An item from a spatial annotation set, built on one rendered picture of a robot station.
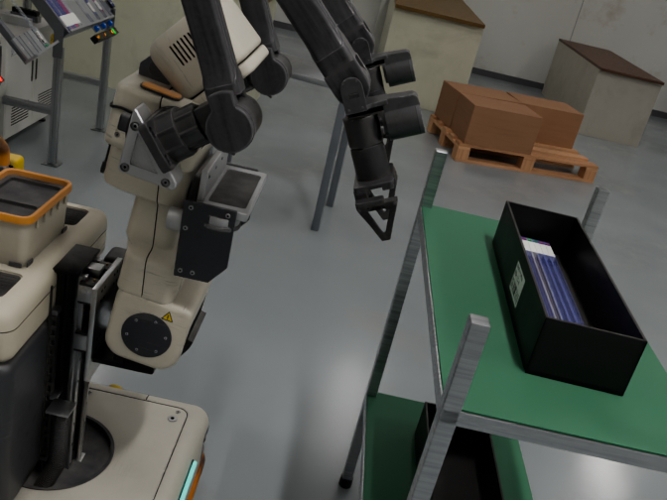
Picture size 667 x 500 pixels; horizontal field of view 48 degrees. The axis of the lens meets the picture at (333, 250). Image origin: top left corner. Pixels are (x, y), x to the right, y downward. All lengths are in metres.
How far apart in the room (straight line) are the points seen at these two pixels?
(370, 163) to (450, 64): 6.29
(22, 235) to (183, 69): 0.47
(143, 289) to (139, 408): 0.64
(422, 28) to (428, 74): 0.44
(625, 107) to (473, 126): 2.81
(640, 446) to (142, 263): 0.94
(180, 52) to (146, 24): 4.51
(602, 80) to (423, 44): 2.01
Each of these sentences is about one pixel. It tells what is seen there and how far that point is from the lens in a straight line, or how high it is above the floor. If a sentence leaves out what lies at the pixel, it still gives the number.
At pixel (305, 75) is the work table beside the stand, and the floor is 0.80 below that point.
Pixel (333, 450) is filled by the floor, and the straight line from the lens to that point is 2.54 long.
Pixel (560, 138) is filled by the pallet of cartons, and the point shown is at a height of 0.22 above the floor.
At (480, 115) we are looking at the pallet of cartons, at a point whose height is 0.39.
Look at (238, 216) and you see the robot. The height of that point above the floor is 1.03.
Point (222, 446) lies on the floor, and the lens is 2.46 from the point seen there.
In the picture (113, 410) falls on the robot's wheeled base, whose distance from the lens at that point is 2.10.
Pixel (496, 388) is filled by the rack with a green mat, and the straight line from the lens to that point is 1.26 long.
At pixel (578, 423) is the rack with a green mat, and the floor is 0.95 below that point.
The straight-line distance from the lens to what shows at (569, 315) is 1.48.
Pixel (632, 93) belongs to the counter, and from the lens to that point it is 8.49.
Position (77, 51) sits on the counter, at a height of 0.22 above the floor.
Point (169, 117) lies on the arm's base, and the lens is 1.26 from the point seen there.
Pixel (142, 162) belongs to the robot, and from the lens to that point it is 1.29.
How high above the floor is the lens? 1.59
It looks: 24 degrees down
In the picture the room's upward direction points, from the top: 14 degrees clockwise
